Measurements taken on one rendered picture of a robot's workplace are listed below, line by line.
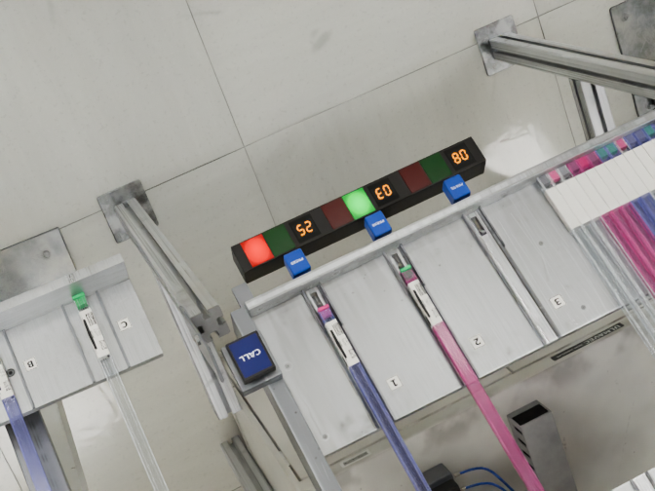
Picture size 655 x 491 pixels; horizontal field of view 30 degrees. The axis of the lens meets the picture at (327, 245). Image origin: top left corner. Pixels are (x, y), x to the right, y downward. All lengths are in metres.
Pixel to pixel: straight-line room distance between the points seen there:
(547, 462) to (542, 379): 0.11
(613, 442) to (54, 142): 1.02
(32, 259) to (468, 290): 0.90
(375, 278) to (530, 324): 0.19
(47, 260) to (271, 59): 0.52
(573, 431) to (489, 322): 0.40
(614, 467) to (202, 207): 0.83
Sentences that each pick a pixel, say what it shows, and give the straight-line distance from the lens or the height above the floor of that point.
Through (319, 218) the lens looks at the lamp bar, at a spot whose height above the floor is 0.65.
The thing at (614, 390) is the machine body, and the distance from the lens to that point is 1.82.
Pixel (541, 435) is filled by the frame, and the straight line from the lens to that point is 1.73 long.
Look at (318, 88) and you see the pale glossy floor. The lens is 2.17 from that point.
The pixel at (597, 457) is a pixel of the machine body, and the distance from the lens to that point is 1.84.
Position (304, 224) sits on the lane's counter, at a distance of 1.51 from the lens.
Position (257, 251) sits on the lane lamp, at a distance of 1.49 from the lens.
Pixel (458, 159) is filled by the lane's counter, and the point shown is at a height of 0.66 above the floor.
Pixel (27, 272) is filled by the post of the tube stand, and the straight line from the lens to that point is 2.13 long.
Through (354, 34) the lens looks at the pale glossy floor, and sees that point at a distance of 2.18.
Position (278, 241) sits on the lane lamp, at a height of 0.66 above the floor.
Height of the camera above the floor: 2.05
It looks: 67 degrees down
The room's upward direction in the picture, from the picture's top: 129 degrees clockwise
